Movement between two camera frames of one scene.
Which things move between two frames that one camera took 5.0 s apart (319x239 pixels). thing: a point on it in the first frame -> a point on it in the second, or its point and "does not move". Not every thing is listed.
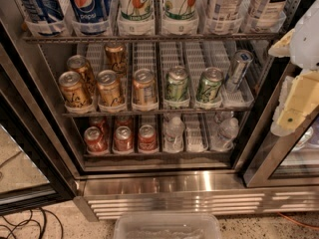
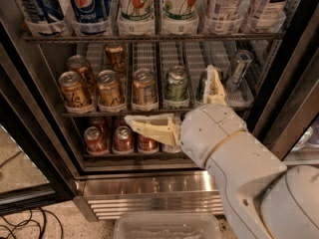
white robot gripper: [306, 47] -> [208, 131]
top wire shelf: [155, 38] does not move
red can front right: [148, 139] does not move
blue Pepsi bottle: [90, 2] does not move
